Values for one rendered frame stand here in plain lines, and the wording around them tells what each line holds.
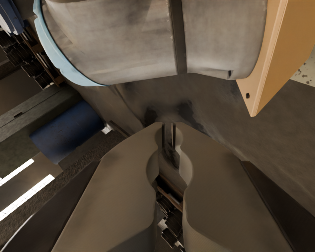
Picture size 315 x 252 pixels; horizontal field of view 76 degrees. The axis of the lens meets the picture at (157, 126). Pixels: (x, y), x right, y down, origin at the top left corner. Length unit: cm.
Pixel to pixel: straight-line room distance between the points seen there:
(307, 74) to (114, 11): 36
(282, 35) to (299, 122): 48
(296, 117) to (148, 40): 54
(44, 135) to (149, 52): 286
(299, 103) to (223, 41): 45
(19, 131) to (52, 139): 42
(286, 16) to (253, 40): 4
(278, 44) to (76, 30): 23
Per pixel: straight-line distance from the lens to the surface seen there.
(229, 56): 28
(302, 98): 67
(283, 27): 26
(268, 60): 27
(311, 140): 76
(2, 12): 84
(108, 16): 26
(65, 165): 292
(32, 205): 252
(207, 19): 27
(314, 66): 47
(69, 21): 28
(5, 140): 322
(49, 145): 305
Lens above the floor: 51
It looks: 20 degrees down
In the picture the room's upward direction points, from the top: 131 degrees counter-clockwise
